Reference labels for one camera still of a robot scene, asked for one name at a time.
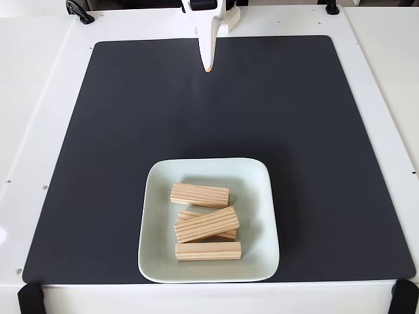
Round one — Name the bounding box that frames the grooved wooden block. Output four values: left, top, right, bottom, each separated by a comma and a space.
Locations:
175, 241, 243, 262
173, 205, 240, 244
177, 210, 238, 242
170, 183, 230, 209

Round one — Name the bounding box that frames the pale green square plate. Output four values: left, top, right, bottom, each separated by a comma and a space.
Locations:
137, 158, 281, 284

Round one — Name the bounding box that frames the black rubber mat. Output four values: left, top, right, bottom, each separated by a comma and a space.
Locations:
22, 35, 416, 285

